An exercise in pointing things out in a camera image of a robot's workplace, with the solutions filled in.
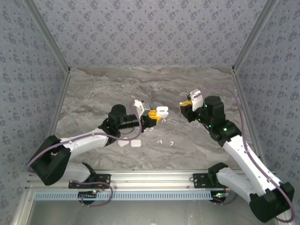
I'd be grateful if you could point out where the slotted light blue cable duct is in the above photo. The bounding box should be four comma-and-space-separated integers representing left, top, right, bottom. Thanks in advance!
34, 190, 215, 201

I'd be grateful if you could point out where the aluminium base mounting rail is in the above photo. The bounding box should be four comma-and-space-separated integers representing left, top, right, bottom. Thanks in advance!
25, 170, 278, 190

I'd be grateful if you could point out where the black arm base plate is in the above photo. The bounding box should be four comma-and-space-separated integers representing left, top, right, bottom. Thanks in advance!
192, 172, 225, 189
68, 173, 111, 189

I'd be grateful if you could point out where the small black controller board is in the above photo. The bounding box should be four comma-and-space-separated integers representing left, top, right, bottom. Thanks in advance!
212, 191, 232, 203
78, 190, 98, 203

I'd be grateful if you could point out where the aluminium frame post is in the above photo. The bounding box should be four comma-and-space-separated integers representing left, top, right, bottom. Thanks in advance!
231, 0, 281, 71
22, 0, 71, 74

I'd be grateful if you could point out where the white earbud charging case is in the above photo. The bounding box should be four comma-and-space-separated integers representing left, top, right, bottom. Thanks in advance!
156, 106, 170, 119

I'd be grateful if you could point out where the aluminium table side rail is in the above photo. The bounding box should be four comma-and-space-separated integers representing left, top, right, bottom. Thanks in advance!
45, 70, 71, 141
232, 69, 267, 165

